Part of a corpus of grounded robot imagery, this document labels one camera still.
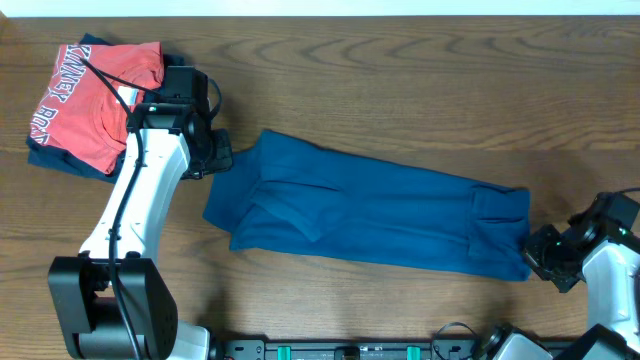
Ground teal blue t-shirt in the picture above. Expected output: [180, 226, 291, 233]
[203, 131, 530, 281]

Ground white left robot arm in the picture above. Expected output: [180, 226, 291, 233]
[48, 103, 231, 359]

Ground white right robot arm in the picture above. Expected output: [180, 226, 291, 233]
[471, 215, 639, 360]

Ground red folded t-shirt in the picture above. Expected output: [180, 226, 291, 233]
[30, 42, 164, 174]

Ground navy folded garment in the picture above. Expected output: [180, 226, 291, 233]
[26, 34, 185, 183]

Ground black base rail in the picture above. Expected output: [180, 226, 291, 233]
[174, 327, 576, 360]

